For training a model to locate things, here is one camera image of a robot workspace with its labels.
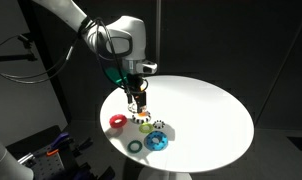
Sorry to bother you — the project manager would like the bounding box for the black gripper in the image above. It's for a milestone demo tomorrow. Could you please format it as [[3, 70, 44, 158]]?
[[126, 74, 148, 111]]

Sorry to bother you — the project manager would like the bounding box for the clear ring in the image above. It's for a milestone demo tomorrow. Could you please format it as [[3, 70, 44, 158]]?
[[127, 101, 141, 114]]

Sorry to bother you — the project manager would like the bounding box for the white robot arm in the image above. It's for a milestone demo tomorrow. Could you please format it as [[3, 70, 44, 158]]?
[[32, 0, 157, 113]]

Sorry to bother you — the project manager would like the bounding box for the orange pole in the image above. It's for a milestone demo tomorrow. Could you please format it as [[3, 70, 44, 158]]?
[[138, 86, 146, 114]]

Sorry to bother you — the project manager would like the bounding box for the white round table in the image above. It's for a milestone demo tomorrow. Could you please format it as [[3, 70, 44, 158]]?
[[100, 75, 254, 180]]

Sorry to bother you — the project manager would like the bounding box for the vertical metal strip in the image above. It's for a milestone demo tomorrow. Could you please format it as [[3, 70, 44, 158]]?
[[155, 0, 161, 73]]

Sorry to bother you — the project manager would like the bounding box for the purple clamp with orange tip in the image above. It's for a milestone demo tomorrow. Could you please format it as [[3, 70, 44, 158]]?
[[45, 131, 94, 158]]

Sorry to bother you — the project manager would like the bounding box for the perforated metal breadboard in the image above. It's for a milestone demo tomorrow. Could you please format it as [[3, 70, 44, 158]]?
[[18, 146, 78, 180]]

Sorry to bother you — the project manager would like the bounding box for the black and white base ring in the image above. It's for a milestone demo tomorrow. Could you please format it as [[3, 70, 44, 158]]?
[[131, 111, 152, 125]]

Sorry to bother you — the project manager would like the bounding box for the red ring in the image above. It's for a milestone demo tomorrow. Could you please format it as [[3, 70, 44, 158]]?
[[109, 114, 129, 129]]

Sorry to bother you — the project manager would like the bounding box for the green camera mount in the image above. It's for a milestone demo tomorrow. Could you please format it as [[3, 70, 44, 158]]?
[[104, 67, 127, 85]]

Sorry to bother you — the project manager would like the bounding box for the yellow-green ring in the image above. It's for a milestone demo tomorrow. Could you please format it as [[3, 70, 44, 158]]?
[[139, 122, 155, 134]]

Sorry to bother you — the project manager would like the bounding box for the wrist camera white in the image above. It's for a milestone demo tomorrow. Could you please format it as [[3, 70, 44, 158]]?
[[136, 62, 158, 74]]

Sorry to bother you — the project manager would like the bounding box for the small black white ring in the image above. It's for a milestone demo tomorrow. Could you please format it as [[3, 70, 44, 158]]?
[[152, 119, 166, 130]]

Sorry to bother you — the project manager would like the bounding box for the dark green ring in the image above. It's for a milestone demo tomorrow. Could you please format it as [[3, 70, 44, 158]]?
[[127, 139, 144, 154]]

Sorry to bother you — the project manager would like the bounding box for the blue dotted ring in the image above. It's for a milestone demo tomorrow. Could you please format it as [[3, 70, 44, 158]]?
[[144, 130, 169, 152]]

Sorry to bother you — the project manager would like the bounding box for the black cable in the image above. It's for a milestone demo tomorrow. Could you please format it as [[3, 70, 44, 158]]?
[[0, 16, 135, 98]]

